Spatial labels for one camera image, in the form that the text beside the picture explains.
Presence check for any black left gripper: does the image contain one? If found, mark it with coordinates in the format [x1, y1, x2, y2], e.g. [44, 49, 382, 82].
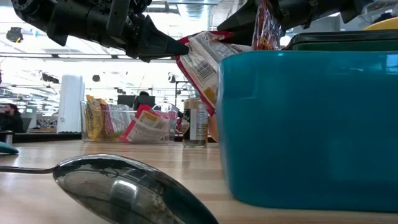
[86, 0, 190, 63]

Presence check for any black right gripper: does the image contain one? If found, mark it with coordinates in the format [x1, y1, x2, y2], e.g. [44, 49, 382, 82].
[216, 0, 374, 47]

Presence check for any small foil sauce packet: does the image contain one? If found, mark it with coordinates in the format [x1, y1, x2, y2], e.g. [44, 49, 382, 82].
[251, 0, 283, 51]

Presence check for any yellow ramen noodle packet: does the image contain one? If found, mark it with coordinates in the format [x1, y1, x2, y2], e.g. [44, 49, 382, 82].
[84, 94, 108, 140]

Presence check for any dark green spice tin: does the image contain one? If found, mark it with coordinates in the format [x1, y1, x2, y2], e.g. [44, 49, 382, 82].
[284, 30, 398, 52]

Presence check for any black shiny metal spoon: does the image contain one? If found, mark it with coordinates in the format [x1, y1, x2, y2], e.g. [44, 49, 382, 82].
[0, 154, 219, 224]

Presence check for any blue plastic spoon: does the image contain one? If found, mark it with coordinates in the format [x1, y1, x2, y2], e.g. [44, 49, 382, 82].
[0, 141, 20, 155]

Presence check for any black metal stand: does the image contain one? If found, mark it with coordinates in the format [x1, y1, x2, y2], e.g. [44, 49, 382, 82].
[174, 80, 200, 108]

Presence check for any black background monitor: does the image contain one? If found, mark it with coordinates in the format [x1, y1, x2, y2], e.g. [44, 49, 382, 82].
[116, 95, 156, 110]

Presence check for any clear plastic container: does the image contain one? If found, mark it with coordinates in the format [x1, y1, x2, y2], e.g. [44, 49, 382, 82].
[80, 100, 180, 144]

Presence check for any small beige cup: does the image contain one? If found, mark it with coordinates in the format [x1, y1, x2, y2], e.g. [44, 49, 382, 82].
[182, 98, 210, 149]

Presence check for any orange bowl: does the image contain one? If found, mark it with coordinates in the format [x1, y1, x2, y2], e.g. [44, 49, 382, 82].
[207, 113, 220, 143]

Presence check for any white square column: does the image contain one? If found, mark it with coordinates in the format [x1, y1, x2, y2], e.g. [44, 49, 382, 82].
[57, 74, 85, 134]

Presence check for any large teal blue bin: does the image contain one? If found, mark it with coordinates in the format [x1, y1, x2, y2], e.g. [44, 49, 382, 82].
[216, 50, 398, 213]

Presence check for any black pendant ceiling speaker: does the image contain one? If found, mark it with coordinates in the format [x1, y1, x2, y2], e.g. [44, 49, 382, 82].
[6, 27, 24, 44]

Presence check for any silver ventilation duct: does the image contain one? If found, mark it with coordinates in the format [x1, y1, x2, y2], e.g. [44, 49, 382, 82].
[183, 0, 215, 19]

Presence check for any black aluminium rig frame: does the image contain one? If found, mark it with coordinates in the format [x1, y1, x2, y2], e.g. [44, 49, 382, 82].
[12, 132, 218, 144]

